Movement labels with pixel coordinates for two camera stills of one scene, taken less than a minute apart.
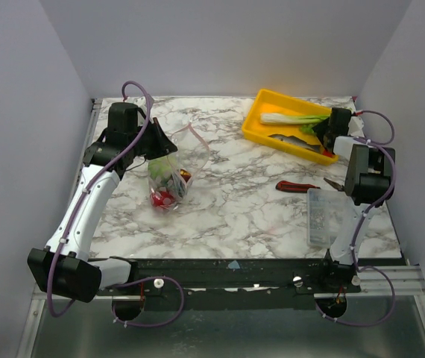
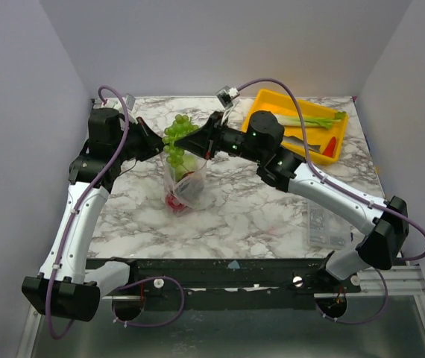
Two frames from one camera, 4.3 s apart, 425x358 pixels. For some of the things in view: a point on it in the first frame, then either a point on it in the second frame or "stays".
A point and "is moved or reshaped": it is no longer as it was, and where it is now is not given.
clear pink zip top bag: x=170 y=178 is moved or reshaped
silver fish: x=296 y=142 stays
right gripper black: x=329 y=127 → x=210 y=135
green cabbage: x=159 y=170 → x=188 y=165
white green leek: x=290 y=118 stays
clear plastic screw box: x=324 y=207 stays
